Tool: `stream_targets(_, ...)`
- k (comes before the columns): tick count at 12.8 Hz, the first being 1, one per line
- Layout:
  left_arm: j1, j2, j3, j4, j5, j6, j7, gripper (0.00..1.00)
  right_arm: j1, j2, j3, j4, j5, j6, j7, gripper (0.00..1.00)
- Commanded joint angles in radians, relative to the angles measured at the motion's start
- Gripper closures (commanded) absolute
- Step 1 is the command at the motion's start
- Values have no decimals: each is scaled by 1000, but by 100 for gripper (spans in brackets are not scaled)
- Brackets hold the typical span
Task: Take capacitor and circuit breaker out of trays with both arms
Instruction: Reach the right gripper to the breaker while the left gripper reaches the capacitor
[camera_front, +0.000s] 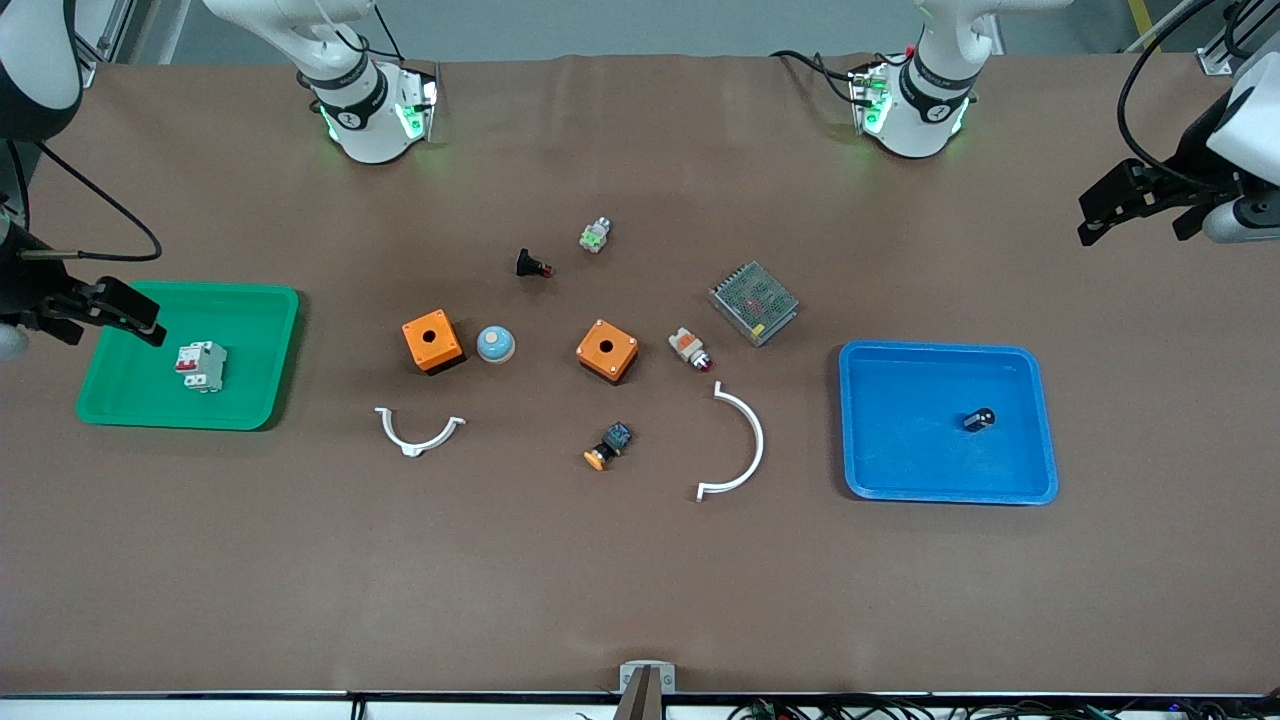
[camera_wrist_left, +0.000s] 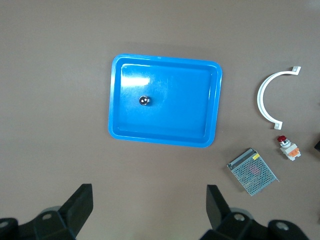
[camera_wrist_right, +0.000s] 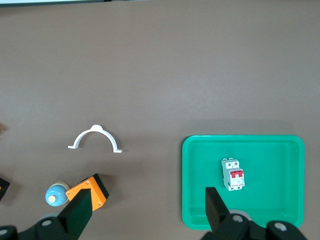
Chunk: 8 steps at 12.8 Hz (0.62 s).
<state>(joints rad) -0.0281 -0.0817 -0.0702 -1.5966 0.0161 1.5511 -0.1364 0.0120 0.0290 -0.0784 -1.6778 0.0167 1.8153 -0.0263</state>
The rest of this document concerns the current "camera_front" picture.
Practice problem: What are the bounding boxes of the white circuit breaker red switches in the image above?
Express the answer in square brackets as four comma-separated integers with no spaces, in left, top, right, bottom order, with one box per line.
[175,341,228,394]

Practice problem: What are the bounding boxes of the green plastic tray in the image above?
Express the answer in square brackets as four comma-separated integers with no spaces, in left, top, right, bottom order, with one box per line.
[75,281,301,432]

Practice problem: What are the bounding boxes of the light grey tube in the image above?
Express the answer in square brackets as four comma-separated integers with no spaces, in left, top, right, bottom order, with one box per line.
[1125,0,1201,53]

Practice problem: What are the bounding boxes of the blue plastic tray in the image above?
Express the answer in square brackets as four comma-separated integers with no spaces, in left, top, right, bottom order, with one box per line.
[838,340,1059,506]

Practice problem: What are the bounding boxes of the orange button box black base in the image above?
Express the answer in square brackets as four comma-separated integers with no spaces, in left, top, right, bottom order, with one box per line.
[402,309,466,376]

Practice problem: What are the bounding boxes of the metal mesh power supply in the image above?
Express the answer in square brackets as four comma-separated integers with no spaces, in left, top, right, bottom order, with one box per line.
[708,261,800,348]

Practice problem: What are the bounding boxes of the red indicator orange white body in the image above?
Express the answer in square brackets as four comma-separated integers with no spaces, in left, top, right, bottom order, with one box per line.
[668,326,715,374]

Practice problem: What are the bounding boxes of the orange button box with screws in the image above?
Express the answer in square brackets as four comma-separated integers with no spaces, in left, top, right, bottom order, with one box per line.
[576,319,640,385]

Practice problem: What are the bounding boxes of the orange mushroom button black body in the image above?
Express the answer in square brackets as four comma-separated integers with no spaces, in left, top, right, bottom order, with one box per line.
[583,421,634,472]

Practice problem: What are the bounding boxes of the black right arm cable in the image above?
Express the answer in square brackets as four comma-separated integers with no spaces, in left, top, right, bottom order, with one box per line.
[8,140,164,263]

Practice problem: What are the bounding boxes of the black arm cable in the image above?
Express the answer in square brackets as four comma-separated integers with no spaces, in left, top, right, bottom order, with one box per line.
[8,140,164,263]
[1117,0,1241,191]

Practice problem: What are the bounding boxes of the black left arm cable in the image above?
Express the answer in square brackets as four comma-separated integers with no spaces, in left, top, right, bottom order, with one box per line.
[1117,0,1241,191]

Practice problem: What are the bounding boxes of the aluminium frame profile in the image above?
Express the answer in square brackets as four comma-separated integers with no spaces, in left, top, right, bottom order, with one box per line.
[1195,0,1280,77]
[75,0,161,89]

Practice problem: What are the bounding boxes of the small white curved bracket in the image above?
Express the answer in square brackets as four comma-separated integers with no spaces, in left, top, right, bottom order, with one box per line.
[375,406,467,458]

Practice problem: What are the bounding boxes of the thin black base cable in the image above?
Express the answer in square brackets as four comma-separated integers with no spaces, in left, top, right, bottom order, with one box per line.
[345,0,406,61]

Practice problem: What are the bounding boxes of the large white curved bracket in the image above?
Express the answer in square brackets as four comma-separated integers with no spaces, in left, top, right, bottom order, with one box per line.
[697,381,766,503]

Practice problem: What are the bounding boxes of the grey metal mounting bracket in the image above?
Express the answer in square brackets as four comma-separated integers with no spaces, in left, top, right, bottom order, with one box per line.
[619,661,677,695]

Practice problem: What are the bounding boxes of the brown camera post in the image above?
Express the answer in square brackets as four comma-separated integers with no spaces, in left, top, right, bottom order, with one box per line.
[612,668,666,720]

